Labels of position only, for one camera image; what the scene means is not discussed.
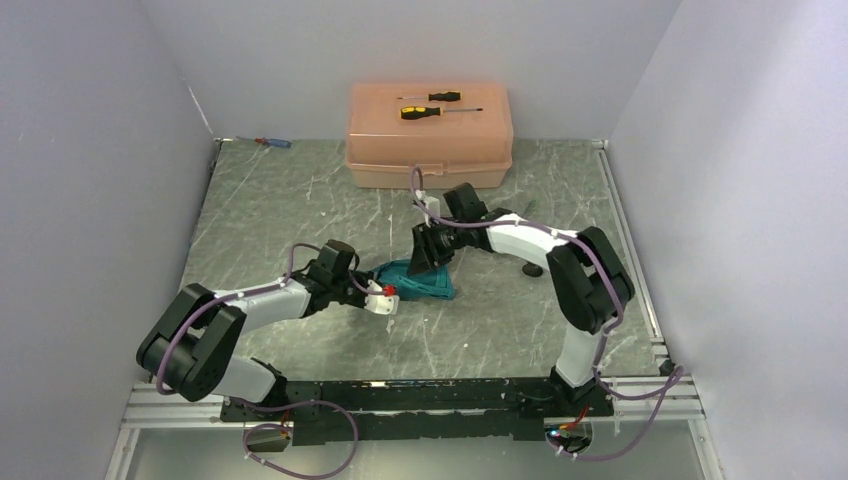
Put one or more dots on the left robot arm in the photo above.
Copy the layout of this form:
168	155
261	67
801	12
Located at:
190	350

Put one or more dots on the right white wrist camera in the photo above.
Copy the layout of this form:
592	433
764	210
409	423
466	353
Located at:
430	206

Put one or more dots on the large yellow-black screwdriver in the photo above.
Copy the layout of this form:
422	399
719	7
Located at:
413	113

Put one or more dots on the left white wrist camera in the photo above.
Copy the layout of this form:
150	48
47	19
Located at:
382	300

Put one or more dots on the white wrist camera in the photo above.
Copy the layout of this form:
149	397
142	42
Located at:
430	206
382	300

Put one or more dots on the small yellow-black screwdriver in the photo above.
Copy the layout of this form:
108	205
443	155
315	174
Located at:
447	97

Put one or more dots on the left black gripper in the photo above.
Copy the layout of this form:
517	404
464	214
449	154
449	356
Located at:
359	302

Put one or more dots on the black spoon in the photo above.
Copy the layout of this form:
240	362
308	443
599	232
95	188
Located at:
532	270

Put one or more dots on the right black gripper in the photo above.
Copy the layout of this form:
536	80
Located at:
425	252

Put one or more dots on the pink plastic toolbox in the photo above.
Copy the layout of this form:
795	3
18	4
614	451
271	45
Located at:
381	149

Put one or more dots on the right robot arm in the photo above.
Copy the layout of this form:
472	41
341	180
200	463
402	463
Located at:
590	282

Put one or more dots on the red-blue screwdriver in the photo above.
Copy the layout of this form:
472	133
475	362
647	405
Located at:
268	142

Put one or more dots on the teal cloth napkin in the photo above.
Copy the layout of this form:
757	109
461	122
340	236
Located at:
432	284

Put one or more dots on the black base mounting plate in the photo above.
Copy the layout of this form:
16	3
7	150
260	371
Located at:
521	408

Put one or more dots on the aluminium frame rail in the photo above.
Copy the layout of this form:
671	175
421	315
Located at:
147	410

